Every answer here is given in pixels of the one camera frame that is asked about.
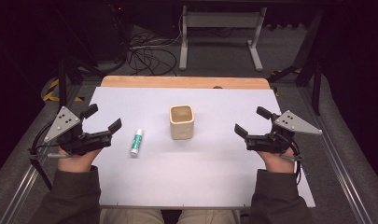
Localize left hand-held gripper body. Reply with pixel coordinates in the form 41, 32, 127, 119
43, 105, 112, 157

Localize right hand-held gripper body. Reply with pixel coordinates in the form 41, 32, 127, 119
245, 109, 323, 155

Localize white and green glue stick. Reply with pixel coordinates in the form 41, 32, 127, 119
130, 128, 145, 158

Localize beige square cup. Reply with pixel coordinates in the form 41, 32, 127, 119
168, 104, 196, 141

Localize person's left hand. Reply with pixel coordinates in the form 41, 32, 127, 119
57, 147, 103, 174

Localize person's right hand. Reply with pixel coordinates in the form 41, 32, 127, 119
257, 147, 296, 175

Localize yellow and black floor tape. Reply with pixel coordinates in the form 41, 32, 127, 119
42, 77, 85, 103

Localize black tripod stand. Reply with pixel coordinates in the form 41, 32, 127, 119
267, 8, 326, 116
43, 6, 129, 108

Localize white table mat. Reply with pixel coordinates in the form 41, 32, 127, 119
82, 86, 316, 208

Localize grey metal stand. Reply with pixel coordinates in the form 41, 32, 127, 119
178, 5, 268, 72

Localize person's legs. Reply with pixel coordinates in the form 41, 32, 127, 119
99, 208, 241, 224

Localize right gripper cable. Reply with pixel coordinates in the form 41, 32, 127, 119
283, 133, 304, 187

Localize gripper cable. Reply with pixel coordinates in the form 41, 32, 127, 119
28, 120, 63, 161
283, 133, 304, 187

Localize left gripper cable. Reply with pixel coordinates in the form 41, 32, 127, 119
28, 120, 63, 161

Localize tangle of black floor cables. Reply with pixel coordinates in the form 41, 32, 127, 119
126, 13, 183, 77

